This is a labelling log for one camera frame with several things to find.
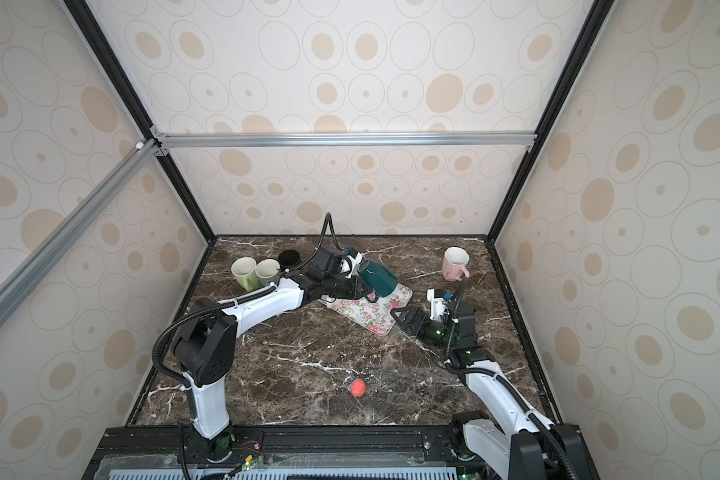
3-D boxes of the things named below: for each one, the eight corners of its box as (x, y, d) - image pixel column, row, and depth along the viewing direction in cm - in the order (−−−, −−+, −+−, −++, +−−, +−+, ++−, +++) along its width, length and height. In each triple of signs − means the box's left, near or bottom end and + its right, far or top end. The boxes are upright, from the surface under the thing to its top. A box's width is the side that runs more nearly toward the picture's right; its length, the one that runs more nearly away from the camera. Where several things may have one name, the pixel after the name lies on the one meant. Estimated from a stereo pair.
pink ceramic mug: (439, 285, 108) (445, 265, 99) (440, 265, 114) (446, 245, 105) (461, 288, 107) (469, 269, 98) (461, 268, 113) (469, 248, 104)
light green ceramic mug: (237, 283, 108) (226, 265, 100) (254, 271, 112) (246, 253, 104) (253, 300, 104) (244, 282, 96) (271, 287, 107) (264, 269, 99)
